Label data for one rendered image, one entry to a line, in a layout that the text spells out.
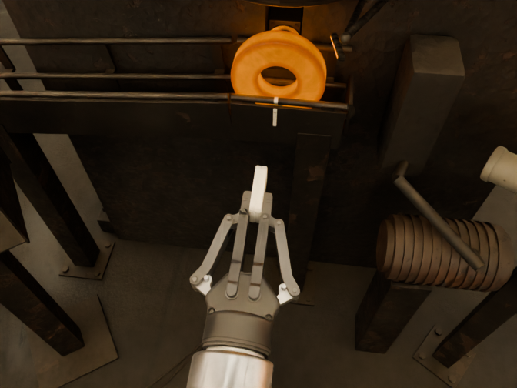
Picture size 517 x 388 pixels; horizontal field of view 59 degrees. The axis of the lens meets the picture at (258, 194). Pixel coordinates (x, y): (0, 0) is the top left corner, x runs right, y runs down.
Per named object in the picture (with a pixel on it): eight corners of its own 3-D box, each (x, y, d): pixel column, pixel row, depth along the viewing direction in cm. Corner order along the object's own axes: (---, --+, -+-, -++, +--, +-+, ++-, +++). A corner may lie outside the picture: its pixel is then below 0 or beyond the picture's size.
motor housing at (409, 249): (344, 308, 128) (388, 197, 84) (423, 318, 126) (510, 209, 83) (343, 355, 120) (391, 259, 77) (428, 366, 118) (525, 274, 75)
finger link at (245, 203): (248, 231, 57) (224, 229, 57) (253, 197, 59) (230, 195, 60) (247, 225, 56) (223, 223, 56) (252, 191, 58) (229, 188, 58)
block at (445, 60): (375, 133, 91) (407, 27, 71) (416, 137, 90) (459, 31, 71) (377, 175, 84) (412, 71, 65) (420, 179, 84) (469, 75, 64)
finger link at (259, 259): (245, 297, 50) (258, 299, 50) (260, 209, 55) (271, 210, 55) (247, 308, 53) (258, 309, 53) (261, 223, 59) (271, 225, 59)
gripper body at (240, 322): (200, 358, 52) (214, 281, 57) (274, 367, 51) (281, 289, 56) (191, 342, 46) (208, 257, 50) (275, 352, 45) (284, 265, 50)
